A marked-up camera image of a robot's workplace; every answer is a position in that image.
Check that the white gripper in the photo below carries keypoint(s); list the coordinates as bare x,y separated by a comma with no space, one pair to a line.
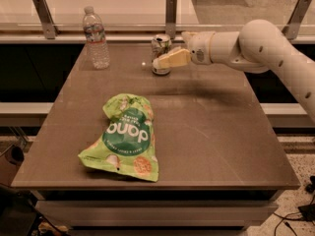
199,47

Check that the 7up soda can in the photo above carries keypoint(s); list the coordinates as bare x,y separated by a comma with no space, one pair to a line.
161,44

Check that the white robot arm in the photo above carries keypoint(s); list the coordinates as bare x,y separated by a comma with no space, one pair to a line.
258,47

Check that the clear plastic water bottle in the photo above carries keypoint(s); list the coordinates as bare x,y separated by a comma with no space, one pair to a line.
95,38

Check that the green snack bag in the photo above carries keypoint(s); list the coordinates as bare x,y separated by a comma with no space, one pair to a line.
127,146

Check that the brown table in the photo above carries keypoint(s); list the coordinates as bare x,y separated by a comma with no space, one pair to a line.
220,162

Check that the middle metal railing bracket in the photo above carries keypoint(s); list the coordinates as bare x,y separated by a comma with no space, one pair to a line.
170,17

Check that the metal railing bracket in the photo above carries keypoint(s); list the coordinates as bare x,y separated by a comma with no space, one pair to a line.
291,29
49,29
170,17

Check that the right metal railing bracket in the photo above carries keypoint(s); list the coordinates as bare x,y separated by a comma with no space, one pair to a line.
291,29

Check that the left metal railing bracket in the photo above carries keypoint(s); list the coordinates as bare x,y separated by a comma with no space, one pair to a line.
49,29

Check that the black power adapter with cables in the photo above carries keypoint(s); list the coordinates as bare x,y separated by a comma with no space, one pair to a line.
306,213

